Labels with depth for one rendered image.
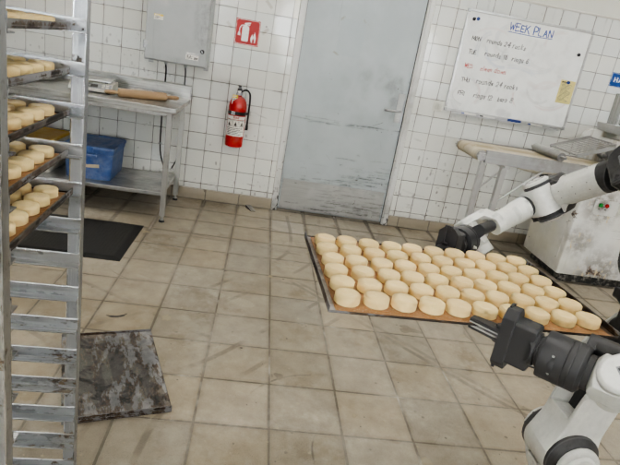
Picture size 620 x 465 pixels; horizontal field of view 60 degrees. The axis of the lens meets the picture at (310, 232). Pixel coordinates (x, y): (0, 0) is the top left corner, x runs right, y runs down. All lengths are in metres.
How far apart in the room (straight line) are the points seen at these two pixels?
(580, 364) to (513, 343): 0.12
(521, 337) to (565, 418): 0.55
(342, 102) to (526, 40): 1.64
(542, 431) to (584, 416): 0.12
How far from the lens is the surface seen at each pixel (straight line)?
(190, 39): 4.62
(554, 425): 1.60
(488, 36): 5.11
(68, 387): 1.63
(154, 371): 2.53
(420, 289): 1.13
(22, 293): 1.51
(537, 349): 1.06
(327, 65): 4.84
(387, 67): 4.92
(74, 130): 1.35
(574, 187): 1.72
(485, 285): 1.25
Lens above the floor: 1.45
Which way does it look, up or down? 19 degrees down
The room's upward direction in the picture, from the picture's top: 10 degrees clockwise
